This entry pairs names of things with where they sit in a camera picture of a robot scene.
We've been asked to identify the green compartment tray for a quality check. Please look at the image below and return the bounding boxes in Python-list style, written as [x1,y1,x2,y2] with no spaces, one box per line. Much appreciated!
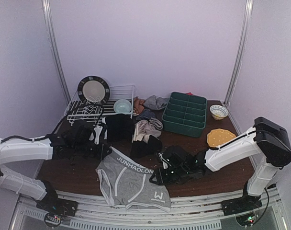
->
[162,92,207,138]

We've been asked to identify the aluminium frame post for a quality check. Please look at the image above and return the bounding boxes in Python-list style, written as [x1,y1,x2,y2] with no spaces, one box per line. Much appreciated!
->
[224,0,254,107]
[42,0,71,103]

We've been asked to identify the brown crumpled underwear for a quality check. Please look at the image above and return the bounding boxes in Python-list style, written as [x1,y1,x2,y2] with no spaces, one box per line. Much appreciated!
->
[134,97,145,115]

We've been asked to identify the black crumpled underwear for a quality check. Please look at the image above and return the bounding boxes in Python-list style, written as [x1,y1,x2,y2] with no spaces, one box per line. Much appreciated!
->
[130,135,162,159]

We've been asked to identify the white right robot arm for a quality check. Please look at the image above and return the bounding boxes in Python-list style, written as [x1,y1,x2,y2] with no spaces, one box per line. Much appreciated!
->
[149,117,291,216]

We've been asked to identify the light blue bowl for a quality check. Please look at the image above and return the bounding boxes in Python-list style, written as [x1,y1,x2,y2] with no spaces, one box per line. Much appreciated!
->
[113,99,132,113]

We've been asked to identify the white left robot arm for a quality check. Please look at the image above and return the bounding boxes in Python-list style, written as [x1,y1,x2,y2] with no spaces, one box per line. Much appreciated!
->
[0,121,111,221]

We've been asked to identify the grey boxer briefs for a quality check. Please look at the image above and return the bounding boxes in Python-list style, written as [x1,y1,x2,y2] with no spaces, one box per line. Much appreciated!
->
[96,147,171,213]

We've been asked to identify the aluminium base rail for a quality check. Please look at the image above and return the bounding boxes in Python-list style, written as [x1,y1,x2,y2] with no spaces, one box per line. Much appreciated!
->
[9,189,290,230]

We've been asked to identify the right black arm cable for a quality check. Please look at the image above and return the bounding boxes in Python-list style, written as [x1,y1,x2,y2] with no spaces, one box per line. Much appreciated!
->
[214,126,291,159]

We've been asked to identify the black rimmed plate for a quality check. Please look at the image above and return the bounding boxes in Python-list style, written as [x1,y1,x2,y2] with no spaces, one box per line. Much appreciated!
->
[77,76,111,105]

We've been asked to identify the blue striped underwear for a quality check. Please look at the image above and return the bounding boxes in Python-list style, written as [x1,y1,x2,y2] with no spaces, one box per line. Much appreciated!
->
[136,108,156,122]

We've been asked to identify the patterned white bowl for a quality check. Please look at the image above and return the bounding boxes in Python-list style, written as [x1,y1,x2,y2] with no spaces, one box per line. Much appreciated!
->
[210,104,229,120]

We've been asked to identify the left aluminium frame post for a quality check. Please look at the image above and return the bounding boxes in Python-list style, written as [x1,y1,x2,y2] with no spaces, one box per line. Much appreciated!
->
[42,0,71,103]

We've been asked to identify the right aluminium frame post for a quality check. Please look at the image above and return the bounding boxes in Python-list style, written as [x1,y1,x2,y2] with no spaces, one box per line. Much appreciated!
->
[224,0,254,107]

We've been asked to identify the grey crumpled underwear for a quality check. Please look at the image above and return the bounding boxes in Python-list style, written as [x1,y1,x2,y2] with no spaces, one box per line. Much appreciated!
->
[144,95,169,111]

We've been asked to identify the beige striped underwear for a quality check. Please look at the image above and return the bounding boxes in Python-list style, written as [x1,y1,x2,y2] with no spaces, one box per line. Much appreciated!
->
[133,118,163,143]

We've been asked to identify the yellow plate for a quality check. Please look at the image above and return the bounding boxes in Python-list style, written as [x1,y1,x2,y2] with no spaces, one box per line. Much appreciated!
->
[207,128,236,147]

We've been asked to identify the white wire dish rack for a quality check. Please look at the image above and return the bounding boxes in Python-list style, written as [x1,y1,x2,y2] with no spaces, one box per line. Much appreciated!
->
[64,84,135,126]

